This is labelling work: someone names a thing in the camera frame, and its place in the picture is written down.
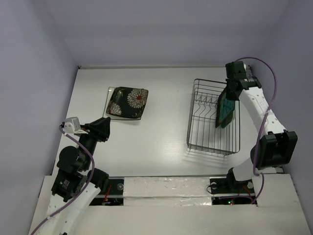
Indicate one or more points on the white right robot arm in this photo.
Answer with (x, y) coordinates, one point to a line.
(275, 144)

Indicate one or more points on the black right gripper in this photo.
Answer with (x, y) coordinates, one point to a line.
(231, 92)

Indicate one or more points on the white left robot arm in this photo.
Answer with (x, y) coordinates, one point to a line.
(78, 181)

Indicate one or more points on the pale green glass plate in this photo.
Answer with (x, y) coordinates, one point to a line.
(227, 112)

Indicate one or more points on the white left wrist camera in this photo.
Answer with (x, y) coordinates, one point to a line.
(72, 125)

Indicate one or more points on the white square plate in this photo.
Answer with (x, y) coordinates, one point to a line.
(115, 118)

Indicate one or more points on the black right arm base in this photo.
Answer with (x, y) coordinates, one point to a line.
(226, 185)

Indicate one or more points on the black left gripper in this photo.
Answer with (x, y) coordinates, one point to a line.
(100, 128)

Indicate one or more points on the white foam front block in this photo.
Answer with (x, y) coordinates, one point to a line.
(166, 191)

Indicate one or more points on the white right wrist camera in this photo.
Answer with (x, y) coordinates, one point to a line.
(248, 70)

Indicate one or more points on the metal wire dish rack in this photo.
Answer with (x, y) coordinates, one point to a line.
(201, 132)

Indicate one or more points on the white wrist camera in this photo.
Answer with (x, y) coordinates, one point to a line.
(72, 125)
(248, 70)

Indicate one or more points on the black floral square plate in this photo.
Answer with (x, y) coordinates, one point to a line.
(116, 110)

